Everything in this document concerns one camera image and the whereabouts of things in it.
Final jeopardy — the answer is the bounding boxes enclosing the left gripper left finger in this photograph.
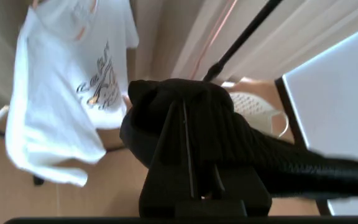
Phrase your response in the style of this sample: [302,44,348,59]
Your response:
[138,99,199,218]

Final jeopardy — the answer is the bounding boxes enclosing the beige curtain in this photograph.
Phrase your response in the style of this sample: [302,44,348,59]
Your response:
[0,0,358,122]

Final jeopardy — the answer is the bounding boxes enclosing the white printed t-shirt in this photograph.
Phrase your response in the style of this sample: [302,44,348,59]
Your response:
[4,0,140,188]

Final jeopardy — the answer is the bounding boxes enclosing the black garment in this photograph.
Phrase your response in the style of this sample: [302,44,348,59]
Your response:
[119,78,358,200]

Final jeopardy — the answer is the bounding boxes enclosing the white laundry basket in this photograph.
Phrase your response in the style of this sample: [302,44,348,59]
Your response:
[228,91,290,139]

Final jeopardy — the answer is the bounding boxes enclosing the black clothes rack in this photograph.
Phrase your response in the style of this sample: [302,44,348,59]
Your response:
[0,0,284,187]

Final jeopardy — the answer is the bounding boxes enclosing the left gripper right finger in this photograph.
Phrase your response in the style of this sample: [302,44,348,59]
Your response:
[211,164,273,218]

